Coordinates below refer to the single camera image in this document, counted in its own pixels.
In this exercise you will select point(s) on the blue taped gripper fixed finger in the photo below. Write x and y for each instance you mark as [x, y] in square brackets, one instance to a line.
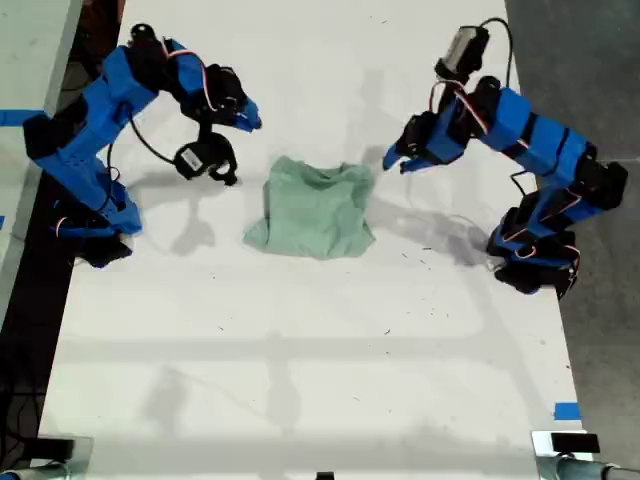
[394, 156]
[254, 112]

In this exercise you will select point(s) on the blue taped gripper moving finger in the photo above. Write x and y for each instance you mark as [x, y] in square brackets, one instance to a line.
[412, 165]
[242, 125]

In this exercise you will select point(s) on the pale green t-shirt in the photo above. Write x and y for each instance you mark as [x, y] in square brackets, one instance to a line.
[315, 215]

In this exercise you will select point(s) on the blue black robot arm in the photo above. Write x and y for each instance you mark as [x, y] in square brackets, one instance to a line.
[545, 145]
[85, 150]

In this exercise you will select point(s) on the white side table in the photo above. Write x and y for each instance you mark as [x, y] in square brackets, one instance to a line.
[27, 60]

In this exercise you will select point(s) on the long blue tape strip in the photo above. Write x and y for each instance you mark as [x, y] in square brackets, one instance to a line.
[12, 117]

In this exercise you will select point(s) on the short blue tape strip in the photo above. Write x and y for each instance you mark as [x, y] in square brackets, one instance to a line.
[567, 411]

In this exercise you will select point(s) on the small black box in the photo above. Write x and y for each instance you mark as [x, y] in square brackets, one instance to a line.
[575, 443]
[52, 447]

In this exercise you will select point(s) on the tiny black block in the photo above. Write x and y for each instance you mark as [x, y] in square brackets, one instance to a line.
[325, 476]

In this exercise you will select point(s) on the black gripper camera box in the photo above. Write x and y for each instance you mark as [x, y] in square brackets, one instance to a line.
[462, 50]
[195, 160]

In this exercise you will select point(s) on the grey metal bracket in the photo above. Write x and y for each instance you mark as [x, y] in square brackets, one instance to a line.
[542, 450]

